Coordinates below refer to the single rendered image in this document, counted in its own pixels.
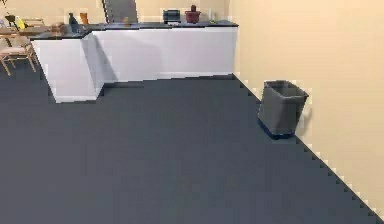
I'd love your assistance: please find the wooden chair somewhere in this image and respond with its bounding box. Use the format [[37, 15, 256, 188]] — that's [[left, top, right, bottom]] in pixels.
[[0, 34, 38, 77]]

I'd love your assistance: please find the dark red pot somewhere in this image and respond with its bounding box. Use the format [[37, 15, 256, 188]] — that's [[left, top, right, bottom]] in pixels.
[[184, 4, 202, 24]]

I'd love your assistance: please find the white kitchen counter black top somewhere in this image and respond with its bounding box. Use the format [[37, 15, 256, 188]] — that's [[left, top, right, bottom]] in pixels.
[[29, 20, 240, 104]]

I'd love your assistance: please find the wooden table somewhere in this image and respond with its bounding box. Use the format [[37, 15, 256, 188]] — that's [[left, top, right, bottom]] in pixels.
[[0, 18, 54, 48]]

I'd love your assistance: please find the grey waste bin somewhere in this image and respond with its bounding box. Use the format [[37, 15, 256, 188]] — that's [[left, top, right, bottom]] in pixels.
[[257, 79, 310, 141]]

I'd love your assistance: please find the dark grey room door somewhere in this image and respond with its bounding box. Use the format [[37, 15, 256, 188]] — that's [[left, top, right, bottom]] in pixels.
[[101, 0, 140, 25]]

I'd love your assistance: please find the black toaster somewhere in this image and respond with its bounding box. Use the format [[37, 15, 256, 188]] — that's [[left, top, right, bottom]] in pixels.
[[162, 9, 182, 25]]

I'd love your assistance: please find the black object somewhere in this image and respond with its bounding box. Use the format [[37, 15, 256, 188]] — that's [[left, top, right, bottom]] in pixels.
[[4, 13, 18, 29]]

